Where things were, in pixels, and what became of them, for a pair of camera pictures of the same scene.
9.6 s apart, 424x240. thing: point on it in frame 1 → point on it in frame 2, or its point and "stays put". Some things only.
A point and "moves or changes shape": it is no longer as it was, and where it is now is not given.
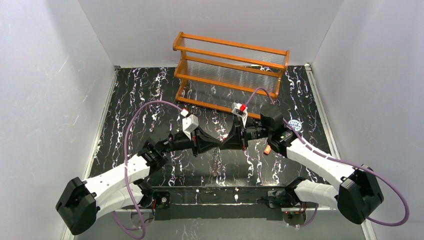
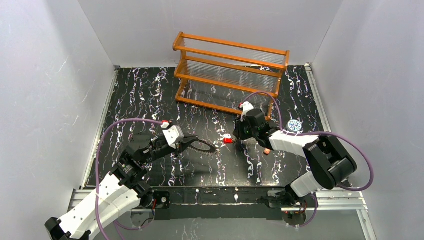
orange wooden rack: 219,73 stays put
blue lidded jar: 296,124 stays put
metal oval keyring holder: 216,163 moves or changes shape
